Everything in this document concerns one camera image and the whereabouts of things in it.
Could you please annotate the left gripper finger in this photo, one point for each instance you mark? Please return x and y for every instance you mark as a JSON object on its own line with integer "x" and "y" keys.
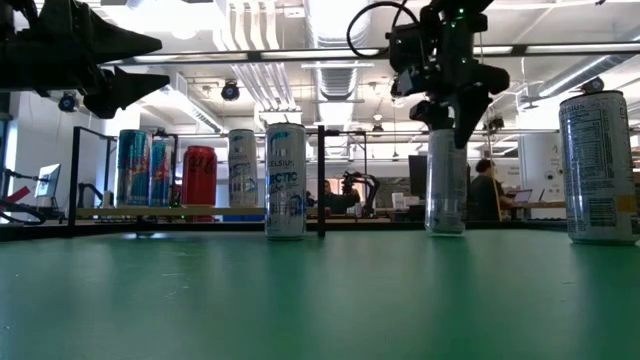
{"x": 125, "y": 92}
{"x": 120, "y": 46}

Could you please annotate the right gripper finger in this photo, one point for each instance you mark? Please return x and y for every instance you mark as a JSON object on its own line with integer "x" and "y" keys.
{"x": 432, "y": 115}
{"x": 470, "y": 115}

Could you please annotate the white Celsius can orange print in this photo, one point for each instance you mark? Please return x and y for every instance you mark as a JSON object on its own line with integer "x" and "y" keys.
{"x": 597, "y": 175}
{"x": 445, "y": 190}

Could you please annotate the teal Red Bull can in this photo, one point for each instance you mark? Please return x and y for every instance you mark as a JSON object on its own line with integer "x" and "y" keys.
{"x": 161, "y": 175}
{"x": 132, "y": 170}

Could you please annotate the red Coca-Cola can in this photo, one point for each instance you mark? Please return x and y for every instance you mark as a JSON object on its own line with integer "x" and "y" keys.
{"x": 199, "y": 175}

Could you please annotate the white Celsius Arctic can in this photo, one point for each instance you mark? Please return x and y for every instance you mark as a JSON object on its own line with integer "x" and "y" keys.
{"x": 243, "y": 170}
{"x": 285, "y": 185}

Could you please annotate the background black robot arm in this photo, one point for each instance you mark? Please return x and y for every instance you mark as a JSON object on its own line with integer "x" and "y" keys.
{"x": 367, "y": 182}

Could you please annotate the wooden shelf board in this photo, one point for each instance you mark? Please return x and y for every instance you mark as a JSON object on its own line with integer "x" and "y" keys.
{"x": 150, "y": 212}

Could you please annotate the black ceiling spotlight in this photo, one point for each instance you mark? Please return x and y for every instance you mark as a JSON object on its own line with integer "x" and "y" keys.
{"x": 495, "y": 123}
{"x": 592, "y": 85}
{"x": 67, "y": 104}
{"x": 230, "y": 91}

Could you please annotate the black monitor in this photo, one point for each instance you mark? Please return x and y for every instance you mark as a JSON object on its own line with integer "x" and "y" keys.
{"x": 417, "y": 175}

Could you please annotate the person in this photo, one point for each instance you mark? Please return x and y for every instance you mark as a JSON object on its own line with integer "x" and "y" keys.
{"x": 340, "y": 202}
{"x": 485, "y": 200}

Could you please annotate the open laptop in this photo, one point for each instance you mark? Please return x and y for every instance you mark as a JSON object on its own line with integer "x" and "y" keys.
{"x": 525, "y": 196}

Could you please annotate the wooden background table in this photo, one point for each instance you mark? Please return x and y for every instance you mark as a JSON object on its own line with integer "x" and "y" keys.
{"x": 545, "y": 204}

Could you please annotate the small tilted monitor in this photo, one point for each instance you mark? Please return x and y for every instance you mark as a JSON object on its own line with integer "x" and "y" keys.
{"x": 47, "y": 181}

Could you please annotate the red flat object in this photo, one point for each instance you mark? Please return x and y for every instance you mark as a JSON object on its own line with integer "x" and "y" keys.
{"x": 12, "y": 194}

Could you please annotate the green table mat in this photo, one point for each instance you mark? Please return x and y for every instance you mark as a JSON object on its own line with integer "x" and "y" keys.
{"x": 350, "y": 300}

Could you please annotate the ribbed silver air duct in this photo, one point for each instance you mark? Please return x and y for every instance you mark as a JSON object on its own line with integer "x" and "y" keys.
{"x": 337, "y": 80}

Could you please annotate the black metal shelf frame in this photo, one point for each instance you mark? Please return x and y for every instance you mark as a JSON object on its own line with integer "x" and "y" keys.
{"x": 321, "y": 175}

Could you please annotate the black table border frame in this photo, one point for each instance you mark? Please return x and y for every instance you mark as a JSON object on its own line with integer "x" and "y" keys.
{"x": 50, "y": 231}

